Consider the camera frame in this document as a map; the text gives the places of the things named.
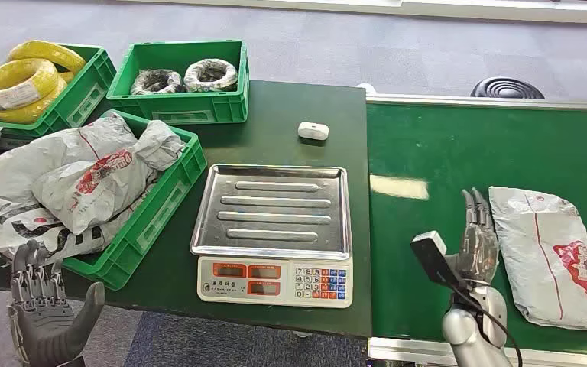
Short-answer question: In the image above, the black ribbed round object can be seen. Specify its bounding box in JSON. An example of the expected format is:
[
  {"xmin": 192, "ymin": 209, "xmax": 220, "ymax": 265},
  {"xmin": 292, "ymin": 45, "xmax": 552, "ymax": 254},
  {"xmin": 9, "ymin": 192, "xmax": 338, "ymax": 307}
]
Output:
[{"xmin": 470, "ymin": 76, "xmax": 546, "ymax": 100}]

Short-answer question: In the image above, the crumpled grey courier package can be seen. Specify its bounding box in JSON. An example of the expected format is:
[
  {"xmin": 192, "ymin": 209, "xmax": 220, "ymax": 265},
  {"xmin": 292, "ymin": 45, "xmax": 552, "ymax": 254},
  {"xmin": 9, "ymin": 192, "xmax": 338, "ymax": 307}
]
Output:
[{"xmin": 132, "ymin": 119, "xmax": 186, "ymax": 172}]

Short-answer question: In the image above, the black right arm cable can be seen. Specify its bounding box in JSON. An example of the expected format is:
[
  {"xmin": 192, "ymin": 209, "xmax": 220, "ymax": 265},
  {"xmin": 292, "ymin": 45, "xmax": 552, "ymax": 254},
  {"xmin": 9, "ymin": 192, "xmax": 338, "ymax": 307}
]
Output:
[{"xmin": 447, "ymin": 283, "xmax": 524, "ymax": 367}]

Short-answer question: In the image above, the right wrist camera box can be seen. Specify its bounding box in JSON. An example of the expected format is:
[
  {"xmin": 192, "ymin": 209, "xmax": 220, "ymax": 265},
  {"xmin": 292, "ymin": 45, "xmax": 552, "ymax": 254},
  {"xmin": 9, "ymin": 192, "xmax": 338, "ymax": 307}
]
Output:
[{"xmin": 409, "ymin": 230, "xmax": 465, "ymax": 291}]

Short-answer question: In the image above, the grey package black print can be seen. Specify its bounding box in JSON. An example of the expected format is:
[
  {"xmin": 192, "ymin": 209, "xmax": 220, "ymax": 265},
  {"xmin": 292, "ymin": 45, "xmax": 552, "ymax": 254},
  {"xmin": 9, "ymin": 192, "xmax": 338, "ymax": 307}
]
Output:
[{"xmin": 0, "ymin": 201, "xmax": 140, "ymax": 261}]

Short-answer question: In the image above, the green crate holding grey coils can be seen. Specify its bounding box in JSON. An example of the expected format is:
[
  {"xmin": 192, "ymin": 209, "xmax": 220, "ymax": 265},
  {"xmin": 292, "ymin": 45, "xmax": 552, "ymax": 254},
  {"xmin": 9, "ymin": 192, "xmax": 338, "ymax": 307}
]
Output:
[{"xmin": 105, "ymin": 40, "xmax": 251, "ymax": 125}]

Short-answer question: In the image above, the yellow wire coil with label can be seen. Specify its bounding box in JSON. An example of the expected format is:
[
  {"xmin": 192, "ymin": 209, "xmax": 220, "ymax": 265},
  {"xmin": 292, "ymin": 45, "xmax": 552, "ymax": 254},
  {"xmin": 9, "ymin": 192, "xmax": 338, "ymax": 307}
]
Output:
[{"xmin": 0, "ymin": 57, "xmax": 61, "ymax": 112}]

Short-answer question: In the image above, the white electronic scale steel pan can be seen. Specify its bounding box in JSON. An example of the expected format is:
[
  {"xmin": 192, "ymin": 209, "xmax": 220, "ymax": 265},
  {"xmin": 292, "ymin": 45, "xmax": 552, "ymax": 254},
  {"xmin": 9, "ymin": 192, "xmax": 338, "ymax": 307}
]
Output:
[{"xmin": 189, "ymin": 163, "xmax": 354, "ymax": 310}]

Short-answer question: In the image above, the large grey courier package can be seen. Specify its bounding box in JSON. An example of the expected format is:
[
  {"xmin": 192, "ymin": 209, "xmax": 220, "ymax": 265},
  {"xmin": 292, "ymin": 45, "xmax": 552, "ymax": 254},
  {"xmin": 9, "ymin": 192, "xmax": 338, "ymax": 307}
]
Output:
[{"xmin": 0, "ymin": 112, "xmax": 140, "ymax": 239}]

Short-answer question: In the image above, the grey red-print courier package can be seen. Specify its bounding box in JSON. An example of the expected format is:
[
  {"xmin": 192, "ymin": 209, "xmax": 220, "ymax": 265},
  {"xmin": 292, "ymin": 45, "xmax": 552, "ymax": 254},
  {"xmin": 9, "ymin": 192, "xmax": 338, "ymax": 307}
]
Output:
[{"xmin": 488, "ymin": 186, "xmax": 587, "ymax": 333}]

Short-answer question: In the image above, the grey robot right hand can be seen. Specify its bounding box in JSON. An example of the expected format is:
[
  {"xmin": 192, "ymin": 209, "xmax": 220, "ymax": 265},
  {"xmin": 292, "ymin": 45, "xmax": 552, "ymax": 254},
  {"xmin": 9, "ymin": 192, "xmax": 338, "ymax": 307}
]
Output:
[{"xmin": 445, "ymin": 187, "xmax": 500, "ymax": 287}]

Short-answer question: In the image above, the green conveyor belt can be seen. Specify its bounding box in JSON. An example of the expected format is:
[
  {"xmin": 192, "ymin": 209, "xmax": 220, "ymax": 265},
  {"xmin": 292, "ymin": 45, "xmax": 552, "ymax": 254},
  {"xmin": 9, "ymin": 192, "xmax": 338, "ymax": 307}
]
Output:
[{"xmin": 366, "ymin": 94, "xmax": 587, "ymax": 367}]

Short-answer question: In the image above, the grey package big red logo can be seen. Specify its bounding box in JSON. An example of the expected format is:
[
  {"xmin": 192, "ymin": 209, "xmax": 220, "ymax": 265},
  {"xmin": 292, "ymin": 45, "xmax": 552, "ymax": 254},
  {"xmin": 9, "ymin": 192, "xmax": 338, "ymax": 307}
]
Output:
[{"xmin": 31, "ymin": 148, "xmax": 159, "ymax": 237}]

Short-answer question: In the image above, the small white plastic case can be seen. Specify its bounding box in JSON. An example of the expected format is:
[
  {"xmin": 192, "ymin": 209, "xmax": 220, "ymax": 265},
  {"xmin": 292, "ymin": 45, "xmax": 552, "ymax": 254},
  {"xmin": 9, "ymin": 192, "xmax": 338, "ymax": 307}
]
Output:
[{"xmin": 297, "ymin": 121, "xmax": 330, "ymax": 141}]

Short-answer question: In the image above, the green crate holding yellow coils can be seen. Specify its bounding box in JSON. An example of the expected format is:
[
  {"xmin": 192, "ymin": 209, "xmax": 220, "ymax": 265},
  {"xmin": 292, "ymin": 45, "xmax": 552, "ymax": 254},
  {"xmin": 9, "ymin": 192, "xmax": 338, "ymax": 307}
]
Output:
[{"xmin": 0, "ymin": 42, "xmax": 118, "ymax": 138}]

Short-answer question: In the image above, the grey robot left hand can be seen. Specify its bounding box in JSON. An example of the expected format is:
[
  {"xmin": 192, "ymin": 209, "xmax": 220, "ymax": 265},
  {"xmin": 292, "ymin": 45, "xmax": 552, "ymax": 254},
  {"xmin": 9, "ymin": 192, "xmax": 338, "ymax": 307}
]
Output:
[{"xmin": 7, "ymin": 239, "xmax": 106, "ymax": 367}]

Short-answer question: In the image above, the green crate holding packages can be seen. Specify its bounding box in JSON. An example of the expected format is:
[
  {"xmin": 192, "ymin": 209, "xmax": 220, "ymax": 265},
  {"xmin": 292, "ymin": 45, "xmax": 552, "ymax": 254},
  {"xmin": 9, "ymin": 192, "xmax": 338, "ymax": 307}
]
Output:
[{"xmin": 60, "ymin": 109, "xmax": 209, "ymax": 292}]

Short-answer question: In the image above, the grey wrapped wire coil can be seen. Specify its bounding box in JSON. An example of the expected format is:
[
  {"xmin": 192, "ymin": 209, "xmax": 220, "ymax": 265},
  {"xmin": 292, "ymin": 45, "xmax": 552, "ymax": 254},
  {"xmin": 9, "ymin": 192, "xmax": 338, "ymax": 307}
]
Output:
[
  {"xmin": 183, "ymin": 58, "xmax": 239, "ymax": 94},
  {"xmin": 129, "ymin": 68, "xmax": 186, "ymax": 96}
]

